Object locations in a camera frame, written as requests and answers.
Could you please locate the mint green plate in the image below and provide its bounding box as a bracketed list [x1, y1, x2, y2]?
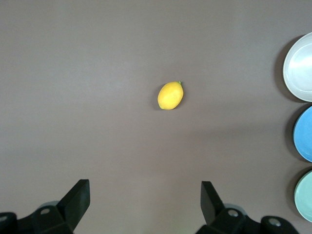
[293, 170, 312, 223]

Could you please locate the yellow lemon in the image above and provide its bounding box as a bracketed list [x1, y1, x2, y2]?
[157, 80, 184, 111]

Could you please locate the white bowl plate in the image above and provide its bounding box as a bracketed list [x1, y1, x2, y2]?
[282, 32, 312, 103]

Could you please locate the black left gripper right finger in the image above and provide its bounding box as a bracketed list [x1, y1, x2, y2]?
[195, 180, 301, 234]

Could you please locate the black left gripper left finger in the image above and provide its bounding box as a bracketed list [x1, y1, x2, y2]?
[0, 179, 91, 234]

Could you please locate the blue plate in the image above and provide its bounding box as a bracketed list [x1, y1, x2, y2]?
[292, 105, 312, 163]

